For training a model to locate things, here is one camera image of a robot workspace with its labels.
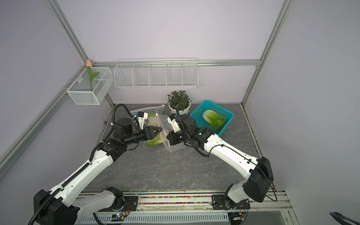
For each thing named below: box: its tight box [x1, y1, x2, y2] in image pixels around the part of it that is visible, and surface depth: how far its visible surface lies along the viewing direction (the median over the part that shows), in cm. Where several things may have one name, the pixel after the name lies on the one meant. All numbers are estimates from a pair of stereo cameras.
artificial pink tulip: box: [85, 59, 100, 92], surface depth 91 cm
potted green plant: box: [167, 90, 192, 116], surface depth 101 cm
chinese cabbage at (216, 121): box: [202, 109, 226, 131], surface depth 104 cm
